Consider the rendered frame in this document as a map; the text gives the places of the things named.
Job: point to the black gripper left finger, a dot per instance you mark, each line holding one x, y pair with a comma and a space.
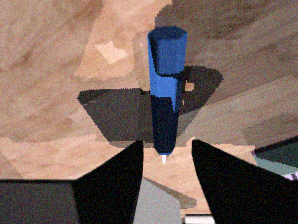
106, 195

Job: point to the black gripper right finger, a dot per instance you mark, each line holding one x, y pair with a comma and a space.
238, 192

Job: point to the grey keyboard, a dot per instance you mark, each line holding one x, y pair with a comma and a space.
281, 158

